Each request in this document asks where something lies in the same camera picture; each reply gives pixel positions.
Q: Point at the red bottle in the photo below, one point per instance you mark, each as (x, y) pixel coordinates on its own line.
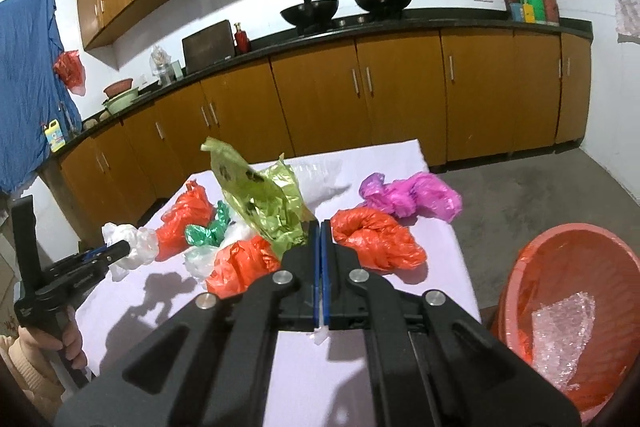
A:
(241, 39)

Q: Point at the light green plastic bag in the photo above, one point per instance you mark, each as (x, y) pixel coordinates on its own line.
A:
(260, 202)

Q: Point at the red plastic basin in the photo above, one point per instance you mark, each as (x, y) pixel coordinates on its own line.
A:
(565, 257)

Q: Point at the clear plastic bag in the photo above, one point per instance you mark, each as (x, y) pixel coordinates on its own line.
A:
(320, 187)

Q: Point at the black open wok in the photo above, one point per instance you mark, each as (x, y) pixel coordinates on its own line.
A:
(307, 14)

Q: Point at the blue hanging cloth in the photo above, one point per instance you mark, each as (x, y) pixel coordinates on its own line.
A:
(30, 82)

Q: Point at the person's left hand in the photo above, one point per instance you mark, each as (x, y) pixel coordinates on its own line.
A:
(74, 347)

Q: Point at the black kitchen countertop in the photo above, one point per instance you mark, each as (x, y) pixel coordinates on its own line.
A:
(450, 23)

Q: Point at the red hanging plastic bag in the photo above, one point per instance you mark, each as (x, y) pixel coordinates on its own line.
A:
(69, 69)

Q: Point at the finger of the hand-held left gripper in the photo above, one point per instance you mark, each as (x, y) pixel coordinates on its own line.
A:
(117, 249)

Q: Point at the yellow detergent bottle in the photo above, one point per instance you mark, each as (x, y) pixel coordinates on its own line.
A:
(54, 137)

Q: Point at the gas stove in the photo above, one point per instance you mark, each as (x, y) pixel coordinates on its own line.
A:
(350, 22)

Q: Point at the wooden base cabinets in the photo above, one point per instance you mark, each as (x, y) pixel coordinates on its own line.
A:
(400, 92)

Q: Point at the person's left forearm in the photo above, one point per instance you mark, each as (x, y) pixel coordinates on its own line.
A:
(25, 372)

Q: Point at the brown red basin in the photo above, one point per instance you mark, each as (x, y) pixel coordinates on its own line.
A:
(119, 86)

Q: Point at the colourful stacked packages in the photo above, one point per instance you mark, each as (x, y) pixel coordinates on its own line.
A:
(532, 7)

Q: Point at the pink plastic bag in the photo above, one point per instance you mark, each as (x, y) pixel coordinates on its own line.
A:
(420, 197)

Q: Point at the bubble wrap sheet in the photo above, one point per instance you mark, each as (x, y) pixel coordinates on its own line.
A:
(562, 337)

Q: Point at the dark wooden cutting board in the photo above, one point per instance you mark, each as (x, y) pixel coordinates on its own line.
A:
(207, 47)

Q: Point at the translucent white plastic bag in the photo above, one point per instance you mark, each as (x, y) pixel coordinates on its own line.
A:
(197, 262)

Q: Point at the small dark green plastic bag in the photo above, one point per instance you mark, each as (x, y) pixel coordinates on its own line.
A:
(202, 234)

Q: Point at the clear bag with jars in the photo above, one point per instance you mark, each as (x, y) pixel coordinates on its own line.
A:
(161, 64)

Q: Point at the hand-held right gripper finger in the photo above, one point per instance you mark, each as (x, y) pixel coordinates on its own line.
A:
(325, 277)
(317, 307)

